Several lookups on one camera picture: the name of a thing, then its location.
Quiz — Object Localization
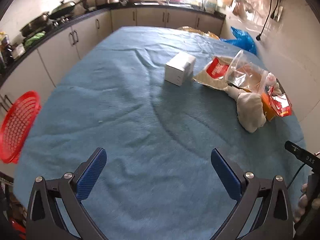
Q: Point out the white tissue wad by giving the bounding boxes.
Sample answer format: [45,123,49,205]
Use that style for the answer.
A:
[227,86,266,133]

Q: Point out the blue table cloth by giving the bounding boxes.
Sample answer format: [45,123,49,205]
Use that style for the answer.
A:
[14,27,305,239]

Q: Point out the red white snack bag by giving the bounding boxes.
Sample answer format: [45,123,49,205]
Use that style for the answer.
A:
[193,56,233,91]

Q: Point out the red plastic mesh basket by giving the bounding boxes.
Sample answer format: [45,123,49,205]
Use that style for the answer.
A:
[1,90,41,164]

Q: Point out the black power cable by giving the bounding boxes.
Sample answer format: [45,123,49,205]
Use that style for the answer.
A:
[255,0,273,41]

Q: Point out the yellow plastic bag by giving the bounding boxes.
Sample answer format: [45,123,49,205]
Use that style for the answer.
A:
[178,26,220,40]

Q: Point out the kitchen base cabinets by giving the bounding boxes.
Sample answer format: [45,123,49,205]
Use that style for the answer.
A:
[1,3,226,103]

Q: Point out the green cloth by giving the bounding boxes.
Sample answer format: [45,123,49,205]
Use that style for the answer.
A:
[24,31,46,48]

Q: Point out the red torn wrapper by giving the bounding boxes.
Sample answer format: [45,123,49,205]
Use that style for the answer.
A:
[268,86,292,118]

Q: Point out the dark frying pan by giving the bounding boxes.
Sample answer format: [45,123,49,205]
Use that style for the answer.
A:
[20,11,49,37]

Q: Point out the white cardboard box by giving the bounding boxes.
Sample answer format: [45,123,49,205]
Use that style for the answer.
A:
[164,51,196,86]

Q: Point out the clear plastic bag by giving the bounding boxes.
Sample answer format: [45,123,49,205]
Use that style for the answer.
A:
[225,50,268,94]

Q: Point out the blue plastic bag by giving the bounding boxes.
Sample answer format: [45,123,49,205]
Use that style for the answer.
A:
[220,27,257,55]

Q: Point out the right gloved hand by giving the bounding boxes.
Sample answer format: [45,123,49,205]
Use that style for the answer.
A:
[293,183,320,223]

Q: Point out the black wok with handle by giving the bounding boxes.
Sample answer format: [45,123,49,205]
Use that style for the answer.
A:
[49,0,87,20]

